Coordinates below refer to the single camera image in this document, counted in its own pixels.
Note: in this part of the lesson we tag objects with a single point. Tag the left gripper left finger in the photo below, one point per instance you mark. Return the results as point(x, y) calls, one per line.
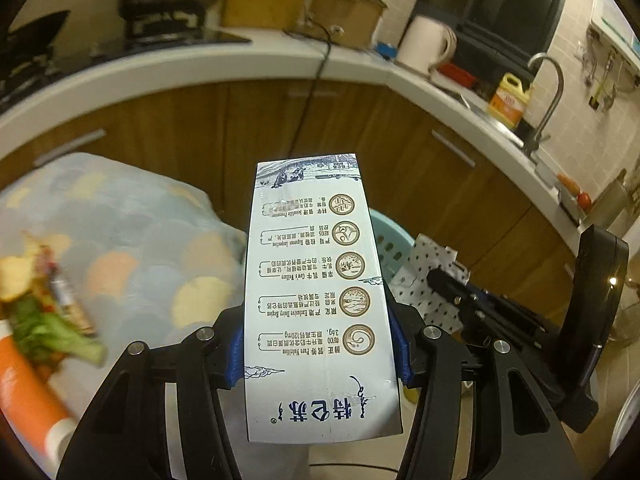
point(124, 434)

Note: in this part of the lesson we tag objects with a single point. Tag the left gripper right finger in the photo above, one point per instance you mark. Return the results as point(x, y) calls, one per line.
point(515, 433)

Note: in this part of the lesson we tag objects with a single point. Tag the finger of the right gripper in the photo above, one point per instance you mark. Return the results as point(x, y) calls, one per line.
point(450, 289)

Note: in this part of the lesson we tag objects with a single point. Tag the white polka dot napkin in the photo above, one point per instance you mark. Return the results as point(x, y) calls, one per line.
point(409, 285)

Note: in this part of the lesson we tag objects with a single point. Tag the green leafy vegetable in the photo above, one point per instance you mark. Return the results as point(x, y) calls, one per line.
point(40, 335)

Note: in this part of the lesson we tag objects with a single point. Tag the white milk carton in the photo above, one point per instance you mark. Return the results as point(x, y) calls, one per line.
point(318, 354)

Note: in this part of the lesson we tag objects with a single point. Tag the orange peel piece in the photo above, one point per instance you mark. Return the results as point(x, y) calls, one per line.
point(17, 272)

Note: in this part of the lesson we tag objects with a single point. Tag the teal perforated trash basket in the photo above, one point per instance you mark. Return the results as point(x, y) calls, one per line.
point(393, 244)

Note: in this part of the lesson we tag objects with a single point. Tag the orange instant noodle cup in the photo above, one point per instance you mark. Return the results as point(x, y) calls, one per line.
point(29, 405)

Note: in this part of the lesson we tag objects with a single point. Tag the small snack packet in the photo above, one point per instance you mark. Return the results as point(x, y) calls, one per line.
point(65, 299)

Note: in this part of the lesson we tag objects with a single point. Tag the pastel scallop pattern tablecloth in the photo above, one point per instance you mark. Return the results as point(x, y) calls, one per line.
point(147, 257)

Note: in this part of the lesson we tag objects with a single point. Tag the yellow oil jug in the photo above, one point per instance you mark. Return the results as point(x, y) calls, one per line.
point(509, 102)

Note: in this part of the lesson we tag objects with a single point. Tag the white electric kettle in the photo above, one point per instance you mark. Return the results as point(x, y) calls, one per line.
point(426, 45)

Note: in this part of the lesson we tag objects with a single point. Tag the black microwave oven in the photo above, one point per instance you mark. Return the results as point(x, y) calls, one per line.
point(515, 29)

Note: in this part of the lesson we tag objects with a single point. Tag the beige rice cooker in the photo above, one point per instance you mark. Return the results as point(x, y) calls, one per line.
point(347, 23)

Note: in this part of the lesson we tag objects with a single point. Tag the black gas stove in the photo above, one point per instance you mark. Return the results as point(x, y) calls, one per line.
point(30, 61)

